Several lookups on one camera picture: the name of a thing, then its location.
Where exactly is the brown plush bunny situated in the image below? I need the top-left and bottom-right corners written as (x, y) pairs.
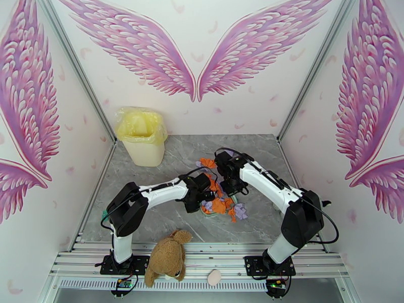
top-left (144, 229), bottom-right (192, 288)

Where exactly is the yellow plastic bin liner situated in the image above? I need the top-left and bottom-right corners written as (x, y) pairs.
top-left (114, 106), bottom-right (169, 145)

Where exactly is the aluminium rail frame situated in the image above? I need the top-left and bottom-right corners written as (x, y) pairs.
top-left (48, 241), bottom-right (349, 281)

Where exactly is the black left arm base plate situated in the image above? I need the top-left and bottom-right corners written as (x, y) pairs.
top-left (100, 255), bottom-right (150, 276)

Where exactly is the pink round sponge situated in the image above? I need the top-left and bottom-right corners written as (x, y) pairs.
top-left (207, 269), bottom-right (223, 286)

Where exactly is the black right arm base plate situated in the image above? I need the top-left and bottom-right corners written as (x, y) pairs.
top-left (244, 255), bottom-right (296, 278)

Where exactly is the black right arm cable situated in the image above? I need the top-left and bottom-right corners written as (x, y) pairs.
top-left (214, 147), bottom-right (340, 249)

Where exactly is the small circuit board with wires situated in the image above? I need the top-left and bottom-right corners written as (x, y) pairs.
top-left (110, 277), bottom-right (137, 296)
top-left (265, 278), bottom-right (289, 298)

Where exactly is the aluminium corner post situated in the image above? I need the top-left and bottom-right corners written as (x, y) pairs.
top-left (277, 0), bottom-right (361, 143)
top-left (33, 0), bottom-right (117, 143)

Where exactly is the cream plastic trash bin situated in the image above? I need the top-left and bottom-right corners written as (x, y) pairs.
top-left (121, 139), bottom-right (166, 168)

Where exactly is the white perforated cable tray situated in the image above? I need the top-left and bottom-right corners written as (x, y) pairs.
top-left (58, 279), bottom-right (269, 292)

